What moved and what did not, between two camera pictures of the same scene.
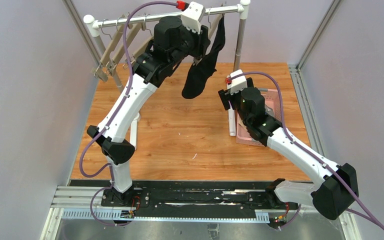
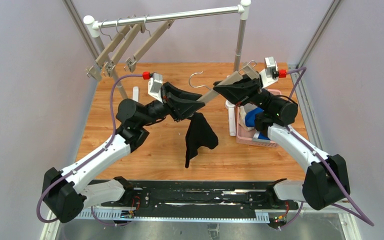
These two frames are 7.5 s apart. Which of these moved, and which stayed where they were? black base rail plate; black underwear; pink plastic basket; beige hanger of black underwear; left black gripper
Moved: left black gripper; black underwear; beige hanger of black underwear
Stayed: black base rail plate; pink plastic basket
